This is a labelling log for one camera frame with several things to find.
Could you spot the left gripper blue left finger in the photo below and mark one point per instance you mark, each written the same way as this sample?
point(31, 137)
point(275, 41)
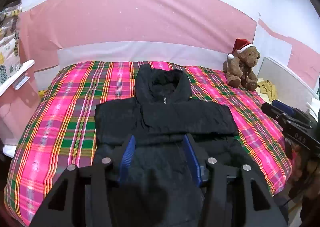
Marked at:
point(126, 154)

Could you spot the white side board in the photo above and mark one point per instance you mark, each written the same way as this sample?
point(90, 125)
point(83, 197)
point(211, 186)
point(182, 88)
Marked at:
point(290, 88)

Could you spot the brown teddy bear santa hat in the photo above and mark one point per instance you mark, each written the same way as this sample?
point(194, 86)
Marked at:
point(239, 65)

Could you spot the yellow cloth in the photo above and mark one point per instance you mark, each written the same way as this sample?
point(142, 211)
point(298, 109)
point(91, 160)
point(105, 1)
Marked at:
point(267, 90)

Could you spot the white bed headboard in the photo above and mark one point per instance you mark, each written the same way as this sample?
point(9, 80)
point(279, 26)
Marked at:
point(179, 54)

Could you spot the pineapple print fabric bag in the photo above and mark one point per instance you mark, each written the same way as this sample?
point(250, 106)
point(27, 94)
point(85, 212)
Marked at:
point(9, 50)

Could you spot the black puffer jacket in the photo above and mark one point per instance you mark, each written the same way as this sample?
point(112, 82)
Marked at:
point(159, 189)

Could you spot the person right hand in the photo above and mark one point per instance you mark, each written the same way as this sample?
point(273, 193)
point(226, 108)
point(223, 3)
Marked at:
point(304, 178)

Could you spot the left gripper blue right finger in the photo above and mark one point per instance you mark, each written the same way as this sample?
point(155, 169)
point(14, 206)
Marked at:
point(192, 162)

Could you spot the pink plaid bed sheet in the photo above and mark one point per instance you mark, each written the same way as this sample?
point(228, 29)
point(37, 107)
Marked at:
point(61, 131)

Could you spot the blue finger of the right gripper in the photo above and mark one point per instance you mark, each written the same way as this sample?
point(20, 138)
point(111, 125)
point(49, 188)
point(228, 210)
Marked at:
point(291, 111)
point(281, 117)

